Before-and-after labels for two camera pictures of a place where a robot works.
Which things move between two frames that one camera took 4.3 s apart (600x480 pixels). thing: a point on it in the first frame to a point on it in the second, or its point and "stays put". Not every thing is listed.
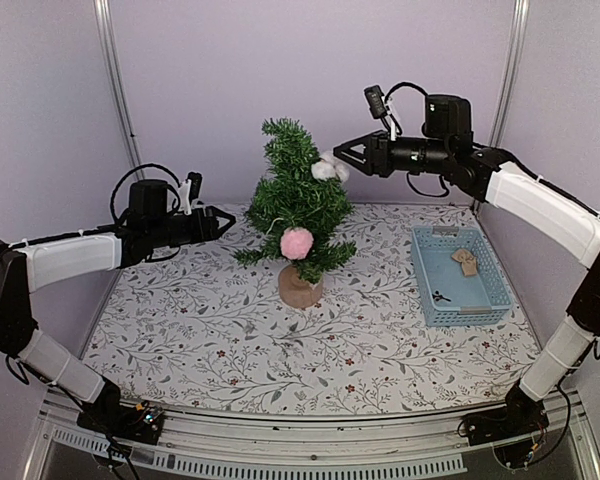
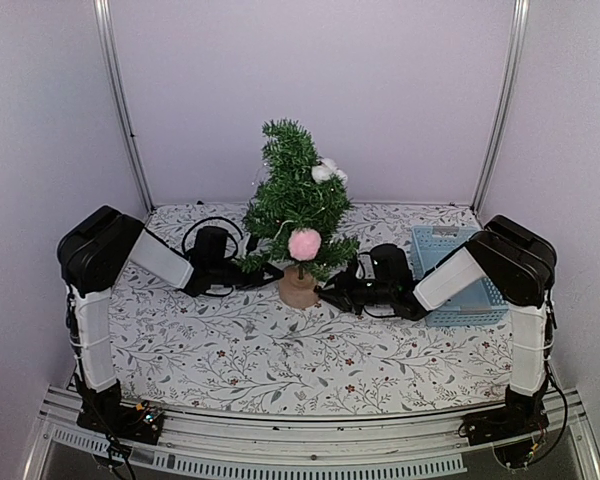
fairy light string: x=278 y=218 to x=291 y=220
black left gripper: x=212 y=224 to x=258 y=275
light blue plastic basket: x=448 y=297 stays put
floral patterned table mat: x=202 y=327 stays put
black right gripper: x=375 y=158 to x=342 y=294
